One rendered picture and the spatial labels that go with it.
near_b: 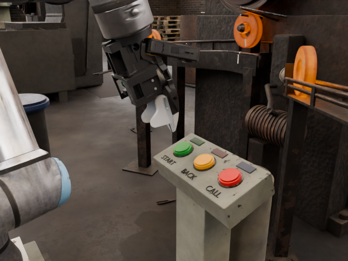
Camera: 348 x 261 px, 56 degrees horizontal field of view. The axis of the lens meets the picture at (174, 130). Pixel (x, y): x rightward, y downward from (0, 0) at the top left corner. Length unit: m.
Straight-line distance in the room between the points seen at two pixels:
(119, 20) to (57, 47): 3.08
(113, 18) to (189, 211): 0.38
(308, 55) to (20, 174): 0.89
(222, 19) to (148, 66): 1.25
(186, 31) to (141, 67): 3.86
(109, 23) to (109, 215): 1.16
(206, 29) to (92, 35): 2.54
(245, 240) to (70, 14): 3.64
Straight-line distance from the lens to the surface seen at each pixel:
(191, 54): 0.62
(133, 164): 2.03
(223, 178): 0.57
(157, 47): 0.58
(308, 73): 1.04
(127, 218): 1.55
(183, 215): 0.69
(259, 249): 0.85
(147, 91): 0.58
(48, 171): 1.03
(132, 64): 0.58
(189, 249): 0.71
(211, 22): 1.87
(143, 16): 0.55
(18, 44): 3.51
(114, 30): 0.55
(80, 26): 4.20
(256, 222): 0.80
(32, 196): 1.00
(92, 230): 1.51
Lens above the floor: 0.87
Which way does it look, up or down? 19 degrees down
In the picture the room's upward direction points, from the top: straight up
